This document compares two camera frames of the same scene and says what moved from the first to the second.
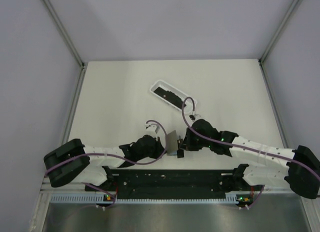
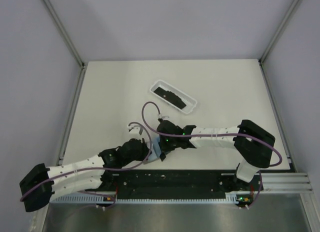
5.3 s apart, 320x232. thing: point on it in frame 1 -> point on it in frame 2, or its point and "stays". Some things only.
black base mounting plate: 175,184 stays
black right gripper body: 193,142 -> 168,145
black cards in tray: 169,96 stays
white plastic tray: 174,96 stays
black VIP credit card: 180,152 -> 162,156
